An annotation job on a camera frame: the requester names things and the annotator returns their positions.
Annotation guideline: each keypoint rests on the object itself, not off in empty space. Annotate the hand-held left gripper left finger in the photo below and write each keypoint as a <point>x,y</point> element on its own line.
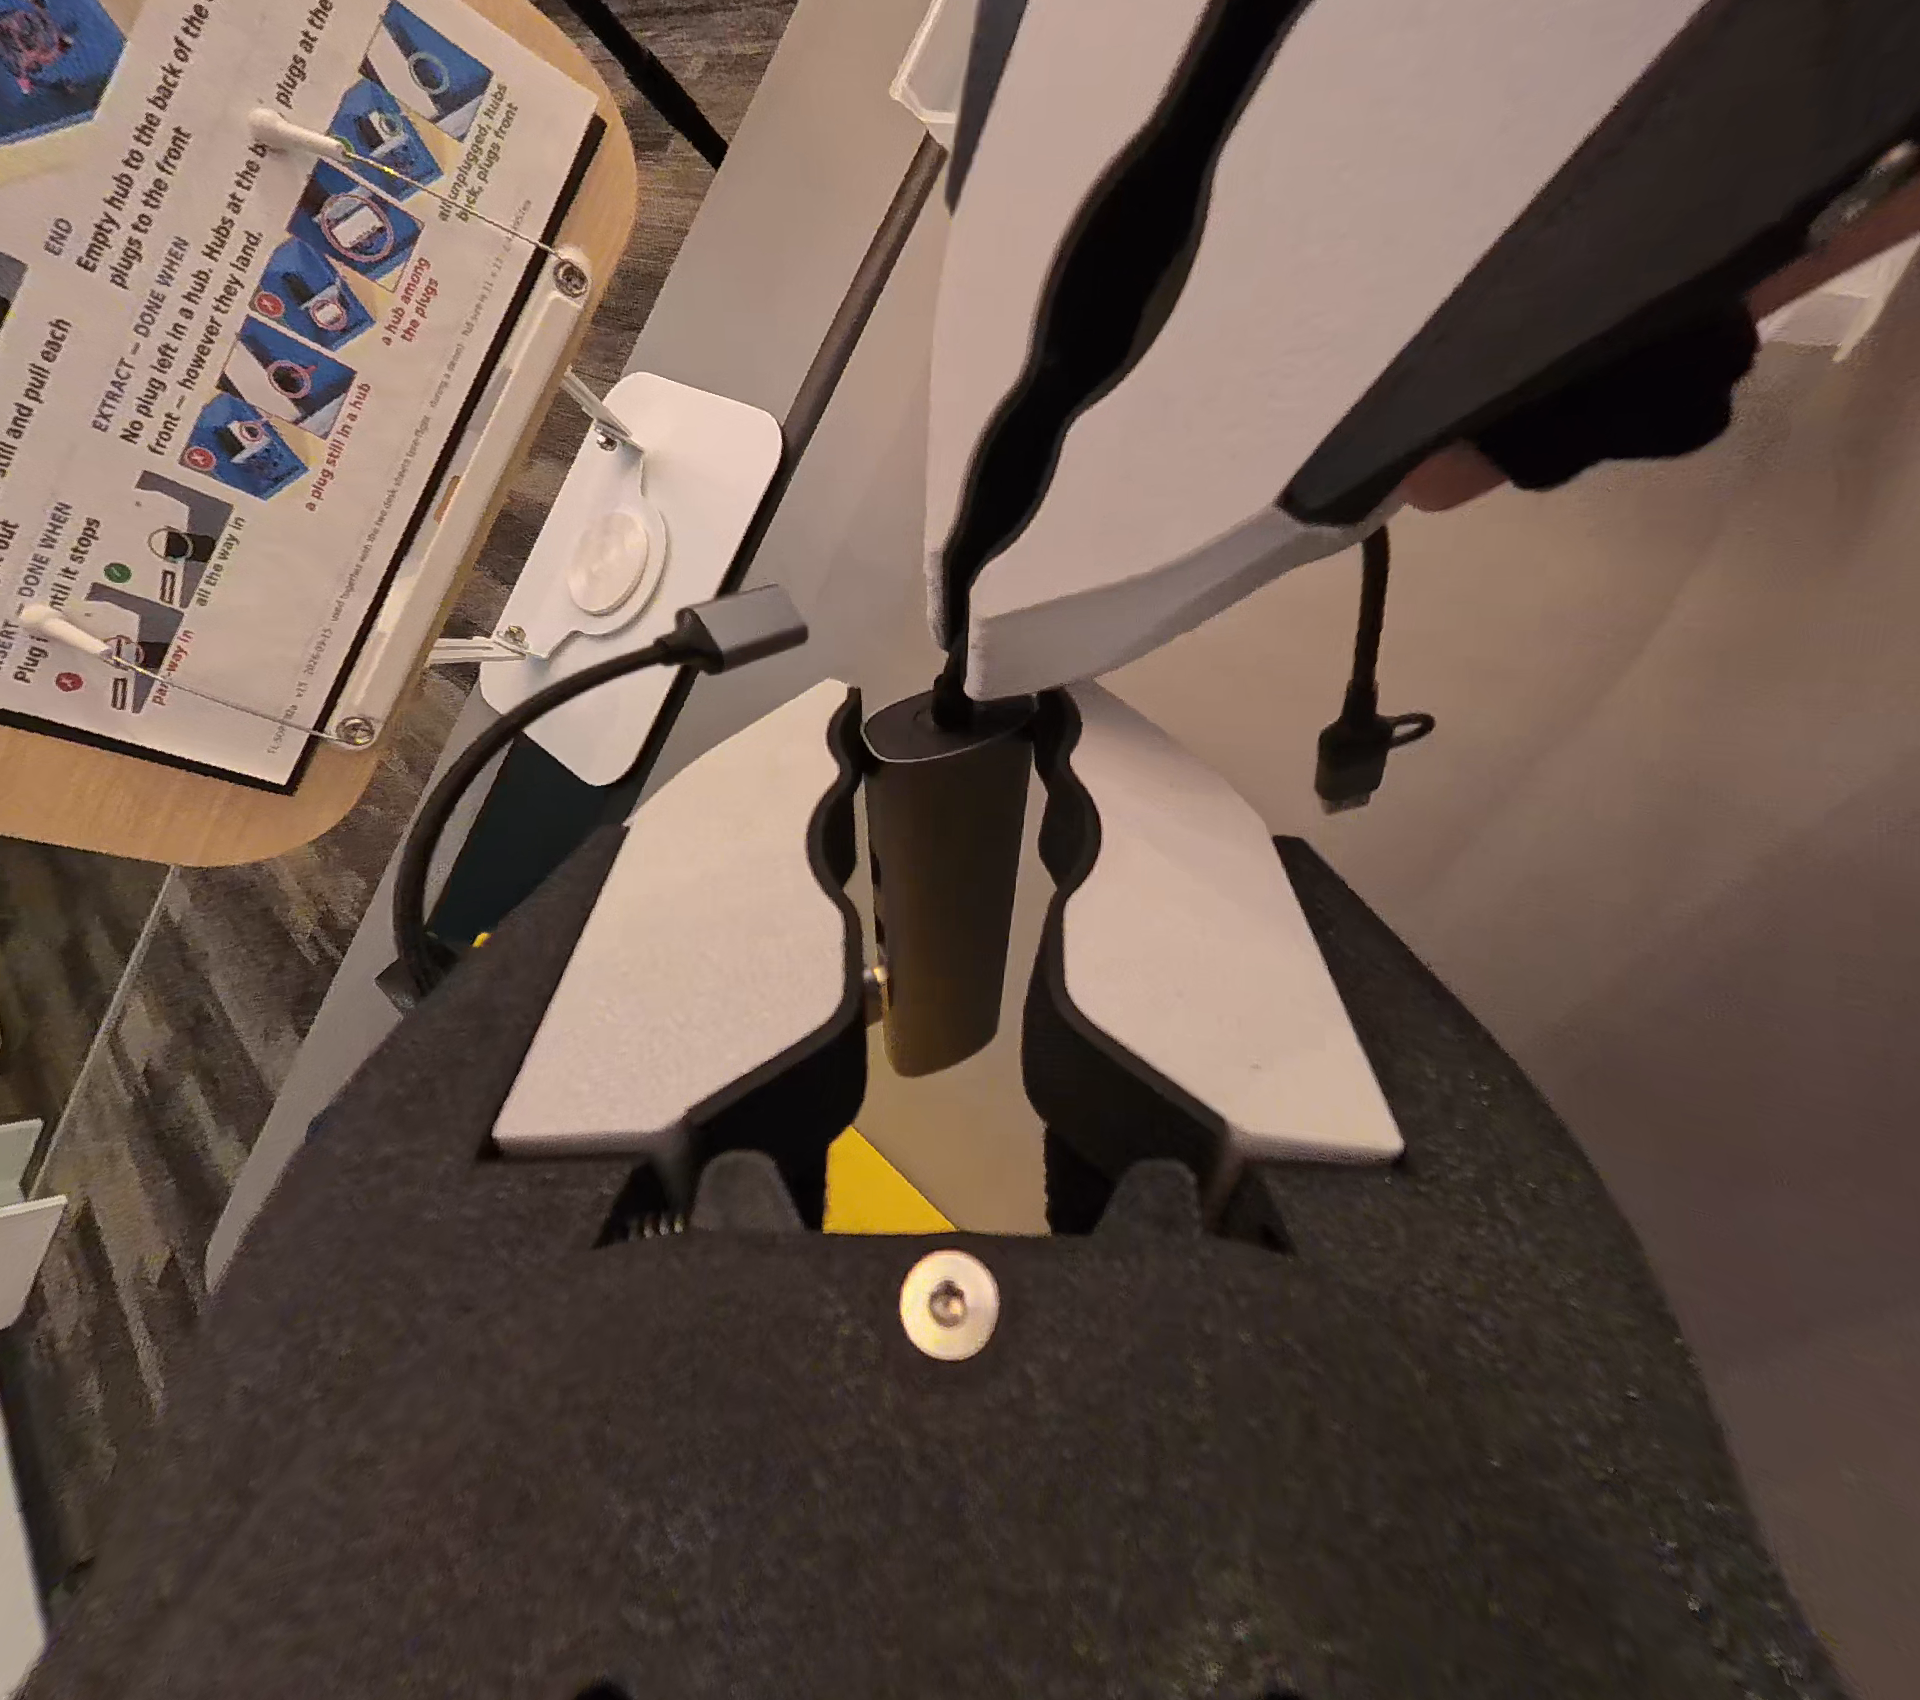
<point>690,967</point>

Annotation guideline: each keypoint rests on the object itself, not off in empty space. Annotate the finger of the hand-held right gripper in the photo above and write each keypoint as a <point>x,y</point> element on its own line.
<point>1096,6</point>
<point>1349,232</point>

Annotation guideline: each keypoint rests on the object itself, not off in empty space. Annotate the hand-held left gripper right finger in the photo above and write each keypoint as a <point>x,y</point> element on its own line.
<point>1215,979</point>

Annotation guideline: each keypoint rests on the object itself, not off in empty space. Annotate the grey usb hub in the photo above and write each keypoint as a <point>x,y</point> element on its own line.
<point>945,890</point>

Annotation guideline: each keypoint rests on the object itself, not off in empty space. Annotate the yellow plastic bin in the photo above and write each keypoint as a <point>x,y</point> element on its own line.
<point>879,1192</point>

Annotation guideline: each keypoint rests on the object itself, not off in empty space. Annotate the person's right hand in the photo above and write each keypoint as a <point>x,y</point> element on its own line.
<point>1458,483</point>

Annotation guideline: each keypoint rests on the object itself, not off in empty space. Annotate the dark rectangular pad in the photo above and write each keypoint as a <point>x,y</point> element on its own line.
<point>516,845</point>

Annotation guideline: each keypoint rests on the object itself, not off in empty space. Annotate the wooden document stand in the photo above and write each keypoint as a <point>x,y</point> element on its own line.
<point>628,501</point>

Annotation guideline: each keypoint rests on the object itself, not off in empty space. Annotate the printed instruction sheet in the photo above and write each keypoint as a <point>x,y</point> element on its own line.
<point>225,232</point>

